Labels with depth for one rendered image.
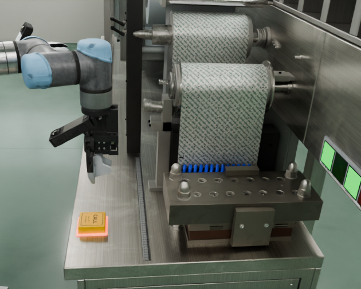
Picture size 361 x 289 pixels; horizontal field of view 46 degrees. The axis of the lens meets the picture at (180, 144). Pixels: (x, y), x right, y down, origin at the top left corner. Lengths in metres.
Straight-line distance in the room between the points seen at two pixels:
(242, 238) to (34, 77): 0.63
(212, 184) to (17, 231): 1.78
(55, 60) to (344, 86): 0.62
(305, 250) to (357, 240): 1.72
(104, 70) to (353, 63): 0.53
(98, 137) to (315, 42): 0.59
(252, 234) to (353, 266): 1.61
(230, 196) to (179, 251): 0.19
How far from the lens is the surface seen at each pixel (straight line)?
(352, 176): 0.96
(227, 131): 1.21
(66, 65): 0.96
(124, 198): 1.32
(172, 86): 1.17
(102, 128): 1.05
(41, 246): 2.62
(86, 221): 1.19
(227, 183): 1.18
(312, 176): 1.55
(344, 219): 3.07
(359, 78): 0.96
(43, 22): 6.84
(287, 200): 1.15
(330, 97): 1.06
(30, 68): 0.95
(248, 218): 1.11
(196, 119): 1.18
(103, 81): 0.99
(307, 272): 1.23
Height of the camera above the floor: 1.63
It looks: 26 degrees down
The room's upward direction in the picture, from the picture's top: 4 degrees clockwise
